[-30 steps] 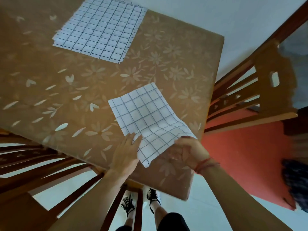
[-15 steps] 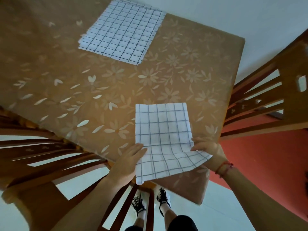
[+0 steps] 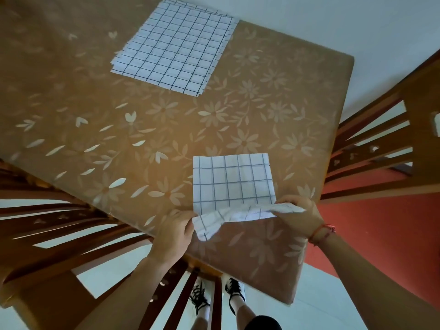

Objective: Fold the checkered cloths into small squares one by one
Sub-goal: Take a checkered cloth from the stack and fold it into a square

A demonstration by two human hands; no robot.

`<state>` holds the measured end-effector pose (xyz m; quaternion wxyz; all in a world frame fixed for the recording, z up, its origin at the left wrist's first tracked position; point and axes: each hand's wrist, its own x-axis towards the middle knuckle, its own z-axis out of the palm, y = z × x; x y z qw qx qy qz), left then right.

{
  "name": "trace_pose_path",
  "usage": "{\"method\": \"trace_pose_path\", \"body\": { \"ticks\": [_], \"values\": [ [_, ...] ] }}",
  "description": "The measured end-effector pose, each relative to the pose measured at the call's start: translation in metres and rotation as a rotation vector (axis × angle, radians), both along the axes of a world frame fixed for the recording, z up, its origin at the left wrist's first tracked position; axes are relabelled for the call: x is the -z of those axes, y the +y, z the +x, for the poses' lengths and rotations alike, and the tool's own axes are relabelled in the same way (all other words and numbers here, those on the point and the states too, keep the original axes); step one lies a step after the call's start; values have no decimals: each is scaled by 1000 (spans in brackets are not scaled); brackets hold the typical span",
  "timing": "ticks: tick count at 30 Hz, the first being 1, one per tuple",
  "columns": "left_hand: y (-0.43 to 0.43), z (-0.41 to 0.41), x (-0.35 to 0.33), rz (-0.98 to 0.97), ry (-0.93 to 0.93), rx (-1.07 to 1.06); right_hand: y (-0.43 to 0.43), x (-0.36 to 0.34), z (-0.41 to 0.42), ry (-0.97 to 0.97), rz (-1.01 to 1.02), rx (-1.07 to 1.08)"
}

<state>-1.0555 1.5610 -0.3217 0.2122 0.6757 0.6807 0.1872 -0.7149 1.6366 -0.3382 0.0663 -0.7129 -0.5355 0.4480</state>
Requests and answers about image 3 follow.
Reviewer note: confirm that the white right sock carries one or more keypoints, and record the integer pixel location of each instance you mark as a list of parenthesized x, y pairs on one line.
[(237, 301)]

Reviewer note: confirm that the person's left hand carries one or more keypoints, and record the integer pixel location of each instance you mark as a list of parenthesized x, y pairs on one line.
[(172, 237)]

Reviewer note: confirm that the wooden chair with sticker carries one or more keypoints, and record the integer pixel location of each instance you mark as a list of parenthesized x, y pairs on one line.
[(422, 151)]

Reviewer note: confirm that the small white sticker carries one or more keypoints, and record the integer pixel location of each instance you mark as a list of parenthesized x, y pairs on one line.
[(437, 124)]

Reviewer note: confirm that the person's right leg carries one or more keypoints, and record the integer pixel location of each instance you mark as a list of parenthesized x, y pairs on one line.
[(244, 316)]

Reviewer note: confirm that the black shorts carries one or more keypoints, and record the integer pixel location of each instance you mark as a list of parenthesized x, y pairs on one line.
[(264, 324)]

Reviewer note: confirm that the person's right hand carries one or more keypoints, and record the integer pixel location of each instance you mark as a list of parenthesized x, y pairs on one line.
[(307, 221)]

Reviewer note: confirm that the person's left forearm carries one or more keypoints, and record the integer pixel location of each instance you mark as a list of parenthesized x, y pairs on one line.
[(127, 299)]

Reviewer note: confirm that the white left sock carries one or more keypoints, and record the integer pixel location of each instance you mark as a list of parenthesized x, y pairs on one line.
[(203, 312)]

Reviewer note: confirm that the person's leg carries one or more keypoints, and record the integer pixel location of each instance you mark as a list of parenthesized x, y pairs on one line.
[(244, 316), (202, 324)]

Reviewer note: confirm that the person's left leg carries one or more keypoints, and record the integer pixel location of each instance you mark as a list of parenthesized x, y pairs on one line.
[(202, 324)]

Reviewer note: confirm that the wooden table with floral cover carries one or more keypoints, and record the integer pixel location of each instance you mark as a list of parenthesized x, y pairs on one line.
[(68, 82)]

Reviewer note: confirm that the white sock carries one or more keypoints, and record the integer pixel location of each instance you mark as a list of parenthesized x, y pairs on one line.
[(237, 301), (203, 312)]

